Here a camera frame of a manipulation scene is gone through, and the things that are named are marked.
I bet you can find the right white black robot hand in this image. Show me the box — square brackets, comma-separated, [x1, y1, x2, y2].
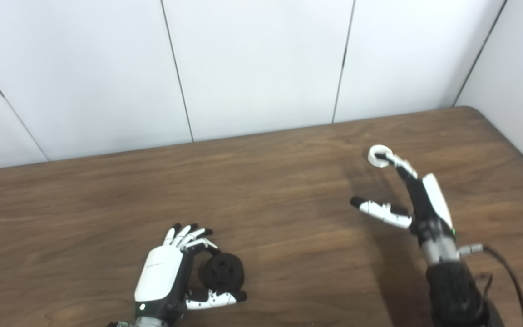
[350, 153, 457, 246]

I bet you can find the white plastic ring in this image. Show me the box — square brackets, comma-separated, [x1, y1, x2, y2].
[368, 144, 395, 168]

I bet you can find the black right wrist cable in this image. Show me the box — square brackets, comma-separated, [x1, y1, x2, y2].
[458, 243, 523, 327]

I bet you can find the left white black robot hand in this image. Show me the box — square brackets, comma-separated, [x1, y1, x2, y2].
[133, 223, 247, 321]

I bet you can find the round black plastic part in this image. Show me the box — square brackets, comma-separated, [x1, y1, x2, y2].
[199, 253, 246, 293]

